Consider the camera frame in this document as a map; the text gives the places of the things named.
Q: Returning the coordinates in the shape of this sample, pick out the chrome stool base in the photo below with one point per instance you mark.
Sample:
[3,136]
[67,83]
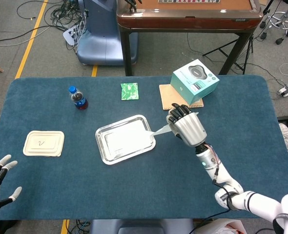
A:
[283,18]

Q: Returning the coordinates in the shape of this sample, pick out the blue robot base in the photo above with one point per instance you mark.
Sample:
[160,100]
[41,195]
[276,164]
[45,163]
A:
[97,41]

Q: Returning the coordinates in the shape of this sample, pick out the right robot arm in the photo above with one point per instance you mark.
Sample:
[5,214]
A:
[256,202]

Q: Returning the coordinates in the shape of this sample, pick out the white socket panel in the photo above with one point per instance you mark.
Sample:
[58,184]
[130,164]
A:
[68,36]

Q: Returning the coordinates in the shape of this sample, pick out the teal product box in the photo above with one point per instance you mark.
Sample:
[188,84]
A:
[195,80]

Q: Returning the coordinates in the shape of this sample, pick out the black tripod stand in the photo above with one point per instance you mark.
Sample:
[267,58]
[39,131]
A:
[251,46]

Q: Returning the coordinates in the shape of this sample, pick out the white paper sheet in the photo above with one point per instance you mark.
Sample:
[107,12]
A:
[162,130]

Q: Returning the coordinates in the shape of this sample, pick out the kraft spiral notebook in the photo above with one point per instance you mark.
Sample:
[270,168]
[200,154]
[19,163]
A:
[169,100]

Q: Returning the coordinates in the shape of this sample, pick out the grey-blue robot torso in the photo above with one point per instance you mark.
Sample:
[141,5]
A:
[139,228]

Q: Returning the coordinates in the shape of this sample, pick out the blue felt table cover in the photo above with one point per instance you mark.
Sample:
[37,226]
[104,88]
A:
[144,190]

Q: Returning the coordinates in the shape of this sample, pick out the green snack packet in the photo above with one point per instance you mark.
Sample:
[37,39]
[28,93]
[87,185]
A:
[129,91]

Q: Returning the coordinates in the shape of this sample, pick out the brown mahjong table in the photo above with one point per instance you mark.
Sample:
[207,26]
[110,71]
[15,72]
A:
[188,23]

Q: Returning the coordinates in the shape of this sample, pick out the white plastic bag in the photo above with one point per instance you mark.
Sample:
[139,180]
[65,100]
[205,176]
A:
[219,228]

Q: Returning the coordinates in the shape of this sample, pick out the silver metal tray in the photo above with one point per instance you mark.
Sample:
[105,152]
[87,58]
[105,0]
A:
[124,141]

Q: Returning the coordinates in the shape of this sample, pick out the cola bottle blue cap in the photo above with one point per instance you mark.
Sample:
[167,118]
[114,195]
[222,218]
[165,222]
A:
[79,100]

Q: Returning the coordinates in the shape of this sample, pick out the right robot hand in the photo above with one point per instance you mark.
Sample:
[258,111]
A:
[190,129]

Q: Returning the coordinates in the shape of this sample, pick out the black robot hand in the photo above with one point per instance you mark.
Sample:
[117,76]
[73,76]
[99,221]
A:
[131,3]

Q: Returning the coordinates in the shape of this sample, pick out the white shoe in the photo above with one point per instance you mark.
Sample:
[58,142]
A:
[286,136]

